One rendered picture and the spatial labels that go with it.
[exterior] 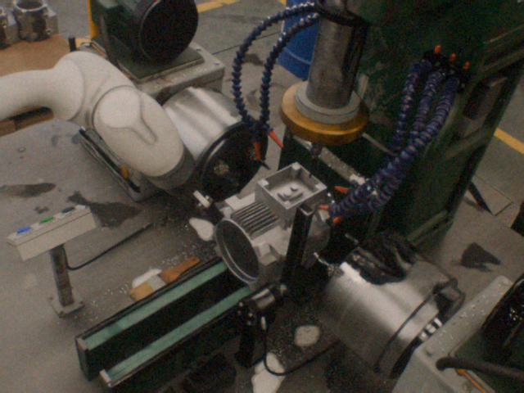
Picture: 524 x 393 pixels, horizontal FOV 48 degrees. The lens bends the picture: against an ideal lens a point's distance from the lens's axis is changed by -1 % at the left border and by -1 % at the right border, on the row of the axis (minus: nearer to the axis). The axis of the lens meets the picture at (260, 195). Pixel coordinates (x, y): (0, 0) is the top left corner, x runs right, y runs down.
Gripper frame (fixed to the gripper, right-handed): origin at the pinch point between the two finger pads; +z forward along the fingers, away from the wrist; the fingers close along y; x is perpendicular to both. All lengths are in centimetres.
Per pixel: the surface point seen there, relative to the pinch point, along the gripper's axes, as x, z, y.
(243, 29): -115, 194, 210
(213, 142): -11.9, 2.9, 15.2
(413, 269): -19.1, 3.9, -38.0
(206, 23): -99, 185, 229
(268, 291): 3.1, 5.3, -19.6
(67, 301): 38.4, 10.8, 17.2
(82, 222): 20.8, -7.6, 16.3
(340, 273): -9.0, 2.9, -28.5
